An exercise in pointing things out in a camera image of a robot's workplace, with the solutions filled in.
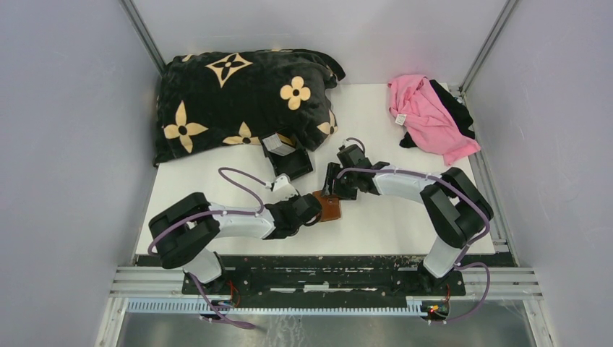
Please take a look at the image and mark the white card stack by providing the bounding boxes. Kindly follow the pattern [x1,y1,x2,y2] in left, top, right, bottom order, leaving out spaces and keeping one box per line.
[262,133,296,156]

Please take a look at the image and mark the white slotted cable duct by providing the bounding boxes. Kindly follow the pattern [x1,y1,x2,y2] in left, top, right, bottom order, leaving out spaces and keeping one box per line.
[127,298,426,317]

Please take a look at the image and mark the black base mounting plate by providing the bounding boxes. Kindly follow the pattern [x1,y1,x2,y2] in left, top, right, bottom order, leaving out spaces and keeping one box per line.
[136,254,515,310]

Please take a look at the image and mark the black floral plush pillow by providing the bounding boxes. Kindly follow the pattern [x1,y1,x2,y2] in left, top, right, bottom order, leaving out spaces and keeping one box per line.
[153,49,346,165]

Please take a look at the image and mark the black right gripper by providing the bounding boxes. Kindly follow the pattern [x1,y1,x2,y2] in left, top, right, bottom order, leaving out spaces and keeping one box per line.
[321,161,359,200]

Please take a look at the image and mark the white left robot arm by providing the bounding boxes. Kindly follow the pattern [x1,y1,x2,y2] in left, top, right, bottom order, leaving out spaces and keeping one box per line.
[147,192,322,294]

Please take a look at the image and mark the black cloth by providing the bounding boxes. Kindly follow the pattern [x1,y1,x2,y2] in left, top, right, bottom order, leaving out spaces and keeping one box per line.
[398,77,479,155]

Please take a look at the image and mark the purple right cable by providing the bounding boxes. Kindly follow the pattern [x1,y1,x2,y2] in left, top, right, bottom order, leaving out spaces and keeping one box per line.
[336,137,493,325]

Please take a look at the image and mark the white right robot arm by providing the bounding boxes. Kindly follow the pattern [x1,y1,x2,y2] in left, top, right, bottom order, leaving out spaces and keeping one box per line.
[322,145,493,295]

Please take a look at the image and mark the pink cloth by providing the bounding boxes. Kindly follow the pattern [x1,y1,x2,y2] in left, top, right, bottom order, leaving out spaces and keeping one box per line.
[387,74,481,166]

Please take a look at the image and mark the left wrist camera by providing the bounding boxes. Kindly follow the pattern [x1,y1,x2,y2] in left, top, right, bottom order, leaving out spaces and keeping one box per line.
[269,173,299,200]

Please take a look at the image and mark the brown leather card holder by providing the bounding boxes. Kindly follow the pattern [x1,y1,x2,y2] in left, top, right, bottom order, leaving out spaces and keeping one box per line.
[312,190,342,223]

